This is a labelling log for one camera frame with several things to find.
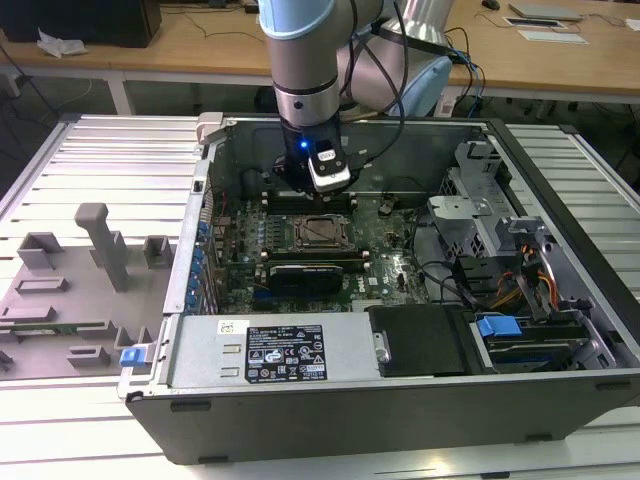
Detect metal socket cover frame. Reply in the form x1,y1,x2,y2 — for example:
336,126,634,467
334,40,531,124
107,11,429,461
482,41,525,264
294,216,355,249

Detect silver topped CPU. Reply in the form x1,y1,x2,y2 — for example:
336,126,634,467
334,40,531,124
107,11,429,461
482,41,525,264
305,222,344,242

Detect black RAM slot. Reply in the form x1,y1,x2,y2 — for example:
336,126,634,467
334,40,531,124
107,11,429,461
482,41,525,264
260,192,359,200
260,198,359,205
259,252,374,259
259,248,374,255
259,261,374,270
260,208,359,215
260,203,359,210
259,257,374,264

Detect CPU socket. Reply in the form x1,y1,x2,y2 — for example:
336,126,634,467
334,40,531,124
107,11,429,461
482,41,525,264
289,213,359,251

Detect black rear fan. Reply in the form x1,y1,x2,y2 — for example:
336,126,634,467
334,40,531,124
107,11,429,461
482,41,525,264
239,168,265,202

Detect green motherboard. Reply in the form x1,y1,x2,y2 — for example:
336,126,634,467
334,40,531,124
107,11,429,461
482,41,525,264
212,192,441,314

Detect wooden desk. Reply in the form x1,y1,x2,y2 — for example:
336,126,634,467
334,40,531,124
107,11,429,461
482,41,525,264
0,0,640,119

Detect silver metal drive cage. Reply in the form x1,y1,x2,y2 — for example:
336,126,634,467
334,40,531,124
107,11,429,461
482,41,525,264
427,141,506,261

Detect silver power supply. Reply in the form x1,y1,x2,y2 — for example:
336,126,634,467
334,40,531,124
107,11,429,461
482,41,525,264
169,314,392,390

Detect black plastic shroud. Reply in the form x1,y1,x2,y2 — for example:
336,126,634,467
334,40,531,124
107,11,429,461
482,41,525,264
367,303,477,380

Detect blue case latch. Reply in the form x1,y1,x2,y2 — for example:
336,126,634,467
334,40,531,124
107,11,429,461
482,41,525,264
121,347,154,369

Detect hard disk in blue carrier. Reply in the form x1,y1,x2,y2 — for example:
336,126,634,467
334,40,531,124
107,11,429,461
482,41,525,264
469,312,592,374

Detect grey parts rack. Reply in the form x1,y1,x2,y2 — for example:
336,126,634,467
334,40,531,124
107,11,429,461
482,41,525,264
0,202,176,386

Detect black grey PC case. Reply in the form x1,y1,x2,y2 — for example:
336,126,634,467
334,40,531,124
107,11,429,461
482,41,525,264
117,112,640,464

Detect black desktop computer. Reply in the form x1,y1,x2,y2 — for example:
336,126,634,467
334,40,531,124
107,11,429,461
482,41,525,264
0,0,164,49

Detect white crumpled paper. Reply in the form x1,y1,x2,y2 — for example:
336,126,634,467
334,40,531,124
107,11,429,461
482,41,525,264
36,27,89,59

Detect grey flat laptop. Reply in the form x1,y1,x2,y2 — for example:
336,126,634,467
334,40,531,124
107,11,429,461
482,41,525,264
508,2,585,23

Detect green RAM stick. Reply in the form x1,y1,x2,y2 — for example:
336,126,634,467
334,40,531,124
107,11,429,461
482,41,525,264
12,324,80,337

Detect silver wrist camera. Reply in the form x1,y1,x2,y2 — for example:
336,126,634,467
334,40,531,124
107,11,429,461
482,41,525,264
306,141,352,194

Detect grey case handle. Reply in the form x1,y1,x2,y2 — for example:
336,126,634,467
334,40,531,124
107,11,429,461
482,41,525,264
195,112,237,147

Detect grey drive bay frame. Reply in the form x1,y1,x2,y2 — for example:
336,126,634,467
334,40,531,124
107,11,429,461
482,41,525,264
492,214,621,374

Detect orange yellow power wires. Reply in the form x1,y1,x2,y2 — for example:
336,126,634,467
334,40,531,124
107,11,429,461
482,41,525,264
492,243,559,310

